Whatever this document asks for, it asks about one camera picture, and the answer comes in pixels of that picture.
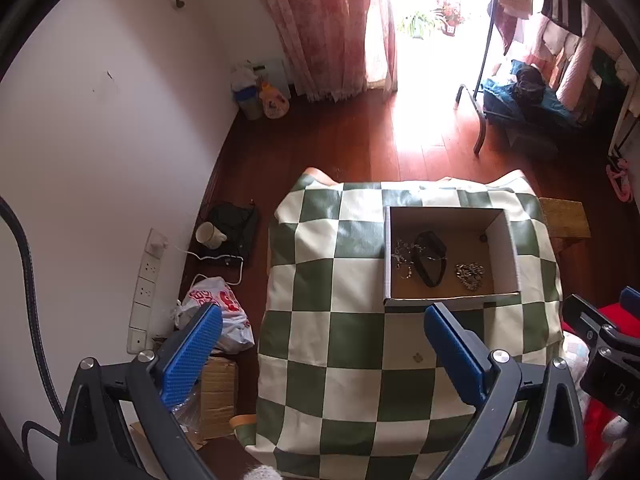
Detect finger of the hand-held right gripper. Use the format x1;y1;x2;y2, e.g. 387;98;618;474
563;293;619;352
621;286;640;331

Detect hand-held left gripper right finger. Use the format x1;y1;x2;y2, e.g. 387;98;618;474
424;302;589;480

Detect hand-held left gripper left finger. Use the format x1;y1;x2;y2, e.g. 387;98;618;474
56;302;224;480

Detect white cardboard box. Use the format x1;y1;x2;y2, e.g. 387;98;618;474
383;205;522;309

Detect thick silver chain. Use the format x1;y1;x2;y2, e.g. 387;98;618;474
453;261;486;292

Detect black bracelet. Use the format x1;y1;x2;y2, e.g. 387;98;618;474
412;230;448;289

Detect silver chain necklace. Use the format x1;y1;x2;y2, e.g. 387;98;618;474
392;238;416;267

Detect grey patterned bedsheet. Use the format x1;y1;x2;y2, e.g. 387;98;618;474
562;332;597;377

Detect brown cardboard box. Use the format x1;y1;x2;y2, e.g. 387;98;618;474
129;354;239;450

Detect white red printed plastic bag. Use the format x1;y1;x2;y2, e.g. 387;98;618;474
174;276;256;353

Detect red blanket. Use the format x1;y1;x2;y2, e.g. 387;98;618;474
580;300;640;478

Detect clear plastic wrap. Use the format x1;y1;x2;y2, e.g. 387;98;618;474
169;389;202;437

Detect white power strip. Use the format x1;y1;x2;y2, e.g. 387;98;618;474
127;228;169;355

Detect wooden stool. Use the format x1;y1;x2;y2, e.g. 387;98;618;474
537;197;591;254

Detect green white checkered cloth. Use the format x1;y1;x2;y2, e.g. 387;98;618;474
255;169;564;480

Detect white mug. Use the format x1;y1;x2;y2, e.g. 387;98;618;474
195;222;226;250

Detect pink hangers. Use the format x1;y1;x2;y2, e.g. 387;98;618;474
605;157;634;204

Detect black bag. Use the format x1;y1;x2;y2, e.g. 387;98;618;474
199;202;260;267

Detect grey fuzzy pants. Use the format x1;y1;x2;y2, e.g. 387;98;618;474
242;464;281;480

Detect grey storage box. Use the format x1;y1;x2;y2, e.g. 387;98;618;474
504;124;562;154

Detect blue clothes pile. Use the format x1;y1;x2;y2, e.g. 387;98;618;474
482;59;584;134

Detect metal clothes rack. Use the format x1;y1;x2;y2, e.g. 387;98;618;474
454;7;502;156

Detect blue-lidded plastic container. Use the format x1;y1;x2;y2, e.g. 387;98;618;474
235;86;264;121

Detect orange detergent bottle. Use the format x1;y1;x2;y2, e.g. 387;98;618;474
260;82;291;120

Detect white crumpled bag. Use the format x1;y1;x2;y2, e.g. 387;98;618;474
230;62;259;94

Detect clothes rack with clothes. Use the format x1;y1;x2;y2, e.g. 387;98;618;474
536;0;640;117

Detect white bathroom scale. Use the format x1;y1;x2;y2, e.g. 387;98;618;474
252;57;292;97

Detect pink hanging cloth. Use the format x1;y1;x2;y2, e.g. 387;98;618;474
487;0;532;57

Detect potted plants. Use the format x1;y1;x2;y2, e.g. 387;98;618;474
397;0;467;41

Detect pink floral curtain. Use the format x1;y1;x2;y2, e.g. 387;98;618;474
239;0;401;104

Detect white charger cable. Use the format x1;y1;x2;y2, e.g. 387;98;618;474
174;244;246;292

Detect black hose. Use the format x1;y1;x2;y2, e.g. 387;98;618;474
0;194;67;457

